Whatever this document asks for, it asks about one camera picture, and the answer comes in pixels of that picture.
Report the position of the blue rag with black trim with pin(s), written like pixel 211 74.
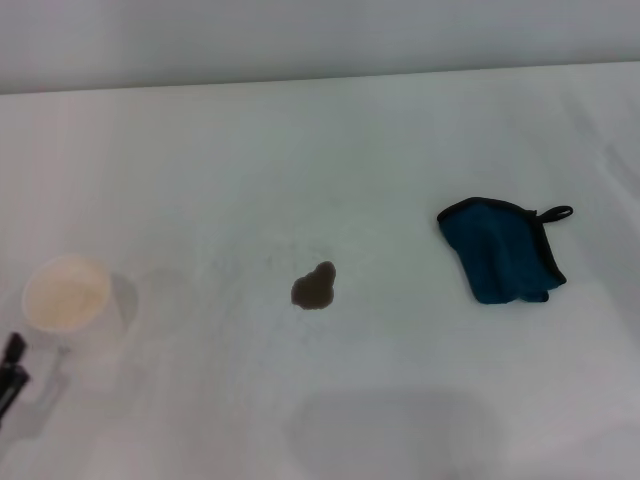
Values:
pixel 500 250

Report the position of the white paper cup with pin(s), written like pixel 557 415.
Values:
pixel 67 295

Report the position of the dark brown liquid stain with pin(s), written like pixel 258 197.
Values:
pixel 312 292

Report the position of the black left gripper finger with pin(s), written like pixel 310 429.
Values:
pixel 14 350
pixel 12 387

